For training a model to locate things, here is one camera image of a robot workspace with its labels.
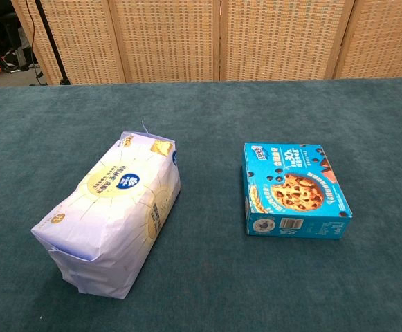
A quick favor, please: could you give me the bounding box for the white tissue pack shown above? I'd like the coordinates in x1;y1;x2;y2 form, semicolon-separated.
30;120;182;300

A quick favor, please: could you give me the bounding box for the blue cookie box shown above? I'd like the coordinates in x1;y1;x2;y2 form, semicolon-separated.
242;142;354;240

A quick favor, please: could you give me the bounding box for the blue carpet table cover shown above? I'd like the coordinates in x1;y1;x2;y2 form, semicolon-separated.
0;77;402;332

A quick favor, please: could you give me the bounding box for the woven wicker folding screen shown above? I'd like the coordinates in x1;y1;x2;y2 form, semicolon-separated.
10;0;402;86

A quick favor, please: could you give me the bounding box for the black tripod stand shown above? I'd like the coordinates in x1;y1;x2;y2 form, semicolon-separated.
33;0;72;86

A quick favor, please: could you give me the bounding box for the thin dark hanging cable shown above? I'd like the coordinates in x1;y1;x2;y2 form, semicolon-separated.
25;0;48;86

